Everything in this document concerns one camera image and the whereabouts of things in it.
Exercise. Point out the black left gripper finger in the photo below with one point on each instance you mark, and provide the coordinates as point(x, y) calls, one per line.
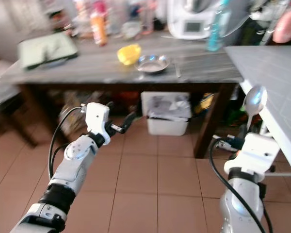
point(128, 119)
point(109, 105)

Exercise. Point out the steel spoon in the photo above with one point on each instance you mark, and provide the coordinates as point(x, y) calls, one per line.
point(256, 99)

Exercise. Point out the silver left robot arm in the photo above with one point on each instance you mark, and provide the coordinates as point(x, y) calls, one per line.
point(75, 160)

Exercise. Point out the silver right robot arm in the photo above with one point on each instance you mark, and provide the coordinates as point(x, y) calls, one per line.
point(237, 208)

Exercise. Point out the person's bare forearm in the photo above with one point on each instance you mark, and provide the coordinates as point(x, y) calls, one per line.
point(288, 26)

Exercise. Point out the grey wooden table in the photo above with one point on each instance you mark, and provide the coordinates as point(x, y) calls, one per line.
point(102, 73)

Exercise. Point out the white plastic bin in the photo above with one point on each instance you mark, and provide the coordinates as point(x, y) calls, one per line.
point(165, 126)

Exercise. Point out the yellow plastic cup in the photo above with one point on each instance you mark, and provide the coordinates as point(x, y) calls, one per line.
point(128, 54)

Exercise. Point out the round steel plate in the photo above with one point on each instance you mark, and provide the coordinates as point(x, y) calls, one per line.
point(153, 64)

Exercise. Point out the steel fork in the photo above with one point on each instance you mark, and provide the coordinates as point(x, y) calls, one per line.
point(177, 70)

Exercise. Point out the chair with grey seat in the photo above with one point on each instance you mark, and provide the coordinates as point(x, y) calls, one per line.
point(2, 85)

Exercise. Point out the orange squeeze bottle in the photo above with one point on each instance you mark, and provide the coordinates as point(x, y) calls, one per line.
point(98, 29)

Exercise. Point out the small lidded plastic container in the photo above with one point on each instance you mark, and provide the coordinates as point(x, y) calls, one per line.
point(131, 30)

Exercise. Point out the grey tiled table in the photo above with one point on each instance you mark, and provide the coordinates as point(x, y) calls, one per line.
point(271, 73)

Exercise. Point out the white kitchen appliance with display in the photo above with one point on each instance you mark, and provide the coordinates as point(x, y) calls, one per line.
point(184, 24)

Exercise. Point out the blue plastic water bottle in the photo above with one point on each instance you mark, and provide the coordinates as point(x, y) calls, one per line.
point(217, 29)

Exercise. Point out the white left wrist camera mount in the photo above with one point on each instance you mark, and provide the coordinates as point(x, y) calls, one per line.
point(97, 119)

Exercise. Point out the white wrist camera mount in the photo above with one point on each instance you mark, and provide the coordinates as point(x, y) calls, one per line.
point(254, 155)
point(97, 119)

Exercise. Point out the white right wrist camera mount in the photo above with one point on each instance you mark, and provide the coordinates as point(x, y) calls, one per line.
point(254, 155)

